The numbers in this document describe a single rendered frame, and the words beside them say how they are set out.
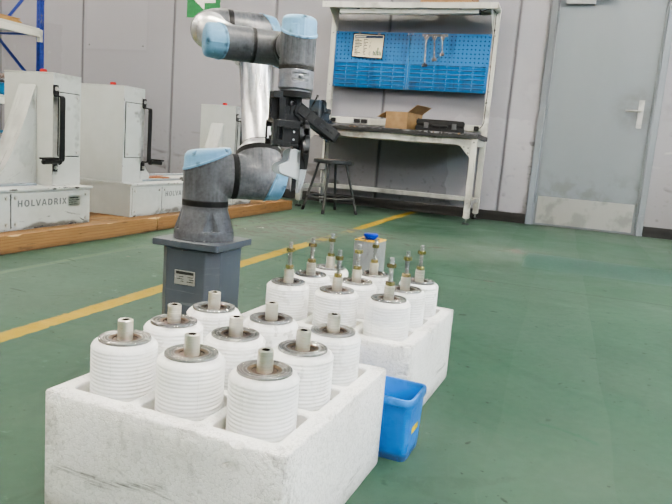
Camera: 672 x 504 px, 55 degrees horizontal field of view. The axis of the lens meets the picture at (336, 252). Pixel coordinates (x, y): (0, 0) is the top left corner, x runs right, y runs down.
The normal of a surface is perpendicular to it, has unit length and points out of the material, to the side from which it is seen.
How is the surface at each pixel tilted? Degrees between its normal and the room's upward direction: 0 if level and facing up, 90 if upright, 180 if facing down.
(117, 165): 90
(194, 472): 90
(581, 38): 90
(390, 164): 90
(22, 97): 69
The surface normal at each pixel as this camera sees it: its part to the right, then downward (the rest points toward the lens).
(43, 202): 0.94, 0.13
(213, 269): 0.44, 0.18
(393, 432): -0.40, 0.15
